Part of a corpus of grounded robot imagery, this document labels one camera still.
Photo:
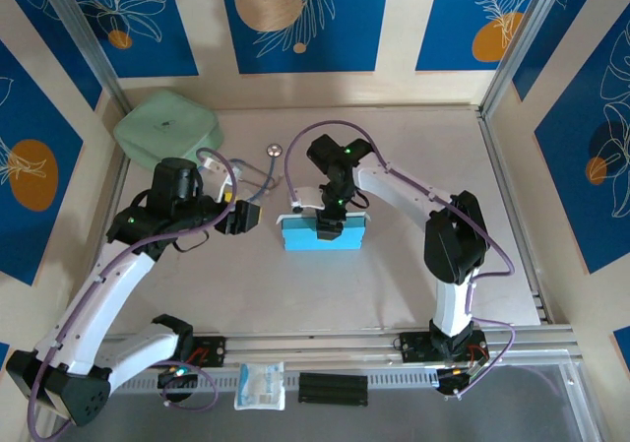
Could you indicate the white plastic packet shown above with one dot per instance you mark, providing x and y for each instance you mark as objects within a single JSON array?
[{"x": 260, "y": 385}]

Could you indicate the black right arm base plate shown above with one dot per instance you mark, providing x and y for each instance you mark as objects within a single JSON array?
[{"x": 413, "y": 348}]

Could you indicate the black base electronics module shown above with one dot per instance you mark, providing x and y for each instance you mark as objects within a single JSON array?
[
  {"x": 174, "y": 380},
  {"x": 455, "y": 380}
]

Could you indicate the blue stethoscope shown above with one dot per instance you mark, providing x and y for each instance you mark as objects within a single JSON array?
[{"x": 274, "y": 150}]

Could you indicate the grey metal sheet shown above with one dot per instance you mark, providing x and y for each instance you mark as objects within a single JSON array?
[{"x": 394, "y": 422}]

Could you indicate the black ribbed block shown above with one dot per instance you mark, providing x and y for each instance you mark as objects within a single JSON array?
[{"x": 333, "y": 389}]

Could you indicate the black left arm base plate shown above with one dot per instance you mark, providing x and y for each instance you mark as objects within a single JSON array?
[{"x": 211, "y": 351}]

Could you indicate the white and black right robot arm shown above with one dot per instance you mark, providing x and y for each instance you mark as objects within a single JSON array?
[{"x": 455, "y": 235}]

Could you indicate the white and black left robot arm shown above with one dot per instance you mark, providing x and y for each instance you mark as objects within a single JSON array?
[{"x": 98, "y": 304}]

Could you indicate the aluminium side rail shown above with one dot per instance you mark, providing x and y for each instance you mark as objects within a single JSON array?
[
  {"x": 119, "y": 186},
  {"x": 516, "y": 225}
]

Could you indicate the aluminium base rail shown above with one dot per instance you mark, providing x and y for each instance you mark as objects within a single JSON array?
[{"x": 315, "y": 348}]

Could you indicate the aluminium frame post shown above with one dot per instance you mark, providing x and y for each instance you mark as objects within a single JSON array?
[
  {"x": 82, "y": 33},
  {"x": 529, "y": 33}
]

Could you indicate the green zip pouch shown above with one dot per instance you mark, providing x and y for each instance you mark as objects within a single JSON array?
[{"x": 157, "y": 127}]

